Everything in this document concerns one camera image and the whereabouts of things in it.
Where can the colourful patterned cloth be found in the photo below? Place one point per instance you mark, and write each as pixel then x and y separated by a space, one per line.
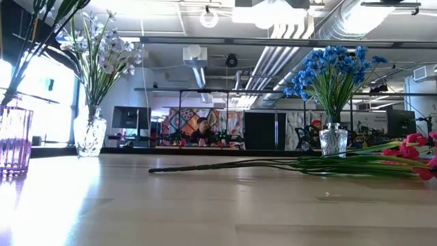
pixel 184 121

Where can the silver spiral air duct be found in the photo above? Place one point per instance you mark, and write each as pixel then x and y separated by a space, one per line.
pixel 341 24

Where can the black track light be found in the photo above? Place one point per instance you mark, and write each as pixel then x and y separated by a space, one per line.
pixel 379 89

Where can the black computer monitor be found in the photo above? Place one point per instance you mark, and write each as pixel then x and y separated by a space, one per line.
pixel 401 122

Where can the black table edge rail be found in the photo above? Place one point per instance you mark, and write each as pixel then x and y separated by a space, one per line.
pixel 170 151

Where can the purple glass vase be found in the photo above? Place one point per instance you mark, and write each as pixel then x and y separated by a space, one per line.
pixel 13 143

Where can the black office chair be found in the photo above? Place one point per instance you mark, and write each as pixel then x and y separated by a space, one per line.
pixel 302 136

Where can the round black ceiling device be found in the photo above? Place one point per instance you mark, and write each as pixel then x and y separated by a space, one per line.
pixel 231 61

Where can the small dark box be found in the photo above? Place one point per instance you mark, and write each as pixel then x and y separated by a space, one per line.
pixel 35 140

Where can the white ceiling duct box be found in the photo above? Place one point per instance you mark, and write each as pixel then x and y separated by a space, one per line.
pixel 194 56

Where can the black ceiling rail fixture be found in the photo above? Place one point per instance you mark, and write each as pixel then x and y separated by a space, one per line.
pixel 391 4

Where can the white ceiling pipe bundle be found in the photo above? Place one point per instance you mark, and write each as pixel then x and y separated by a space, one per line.
pixel 273 61

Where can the black upright panel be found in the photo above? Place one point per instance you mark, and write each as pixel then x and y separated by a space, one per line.
pixel 264 131

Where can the white wall vent unit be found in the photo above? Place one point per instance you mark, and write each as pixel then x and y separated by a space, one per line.
pixel 425 72

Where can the white artificial flower bunch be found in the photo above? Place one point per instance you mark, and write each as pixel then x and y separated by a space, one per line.
pixel 92 78
pixel 117 44

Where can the red artificial flower bunch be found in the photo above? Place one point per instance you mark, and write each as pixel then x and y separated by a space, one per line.
pixel 408 150
pixel 239 166

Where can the person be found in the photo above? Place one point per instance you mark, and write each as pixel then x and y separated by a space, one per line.
pixel 203 131
pixel 315 128

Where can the clear cut glass vase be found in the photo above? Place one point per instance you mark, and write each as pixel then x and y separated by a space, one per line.
pixel 89 133
pixel 333 140

